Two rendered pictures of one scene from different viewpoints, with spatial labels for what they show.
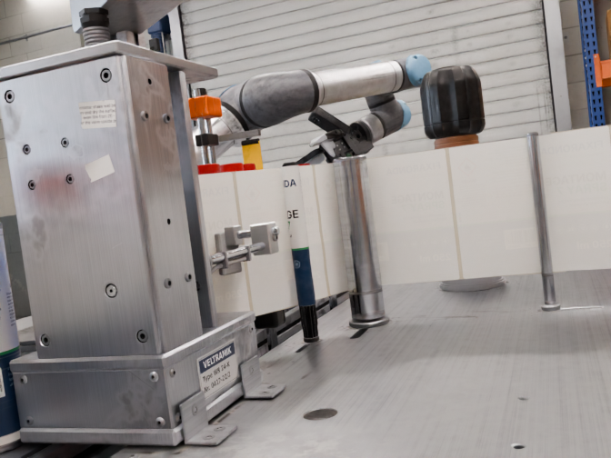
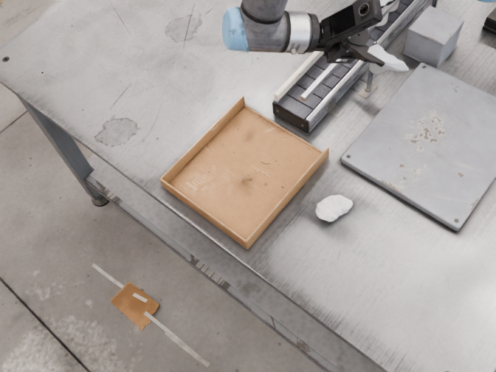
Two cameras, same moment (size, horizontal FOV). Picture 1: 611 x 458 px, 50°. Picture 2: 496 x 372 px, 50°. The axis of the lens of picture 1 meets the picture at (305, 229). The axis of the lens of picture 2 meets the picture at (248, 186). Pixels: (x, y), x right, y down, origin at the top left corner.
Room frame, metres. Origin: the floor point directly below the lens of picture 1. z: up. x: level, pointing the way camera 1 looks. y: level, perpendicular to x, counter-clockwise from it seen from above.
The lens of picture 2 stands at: (2.45, 0.02, 1.90)
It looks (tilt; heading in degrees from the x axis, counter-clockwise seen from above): 60 degrees down; 208
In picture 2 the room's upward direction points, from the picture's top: 10 degrees counter-clockwise
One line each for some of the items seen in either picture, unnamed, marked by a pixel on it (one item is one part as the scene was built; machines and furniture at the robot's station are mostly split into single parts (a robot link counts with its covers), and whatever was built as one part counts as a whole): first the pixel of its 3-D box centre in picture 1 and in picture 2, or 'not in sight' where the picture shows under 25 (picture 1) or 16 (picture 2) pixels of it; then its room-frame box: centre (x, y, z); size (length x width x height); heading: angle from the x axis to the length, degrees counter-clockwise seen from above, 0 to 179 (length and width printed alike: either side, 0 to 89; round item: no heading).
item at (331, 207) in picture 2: not in sight; (333, 207); (1.91, -0.06, 0.85); 0.08 x 0.07 x 0.04; 106
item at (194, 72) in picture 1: (111, 74); not in sight; (0.50, 0.13, 1.14); 0.14 x 0.11 x 0.01; 159
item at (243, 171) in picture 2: not in sight; (245, 167); (1.86, -0.28, 0.85); 0.30 x 0.26 x 0.04; 159
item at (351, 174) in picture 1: (359, 241); not in sight; (0.74, -0.06, 0.97); 0.05 x 0.05 x 0.19
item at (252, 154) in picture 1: (252, 159); not in sight; (0.99, 0.07, 1.09); 0.03 x 0.01 x 0.06; 69
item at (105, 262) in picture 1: (129, 244); not in sight; (0.50, 0.13, 1.01); 0.14 x 0.13 x 0.26; 159
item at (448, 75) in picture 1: (460, 177); not in sight; (0.90, -0.22, 1.03); 0.09 x 0.09 x 0.30
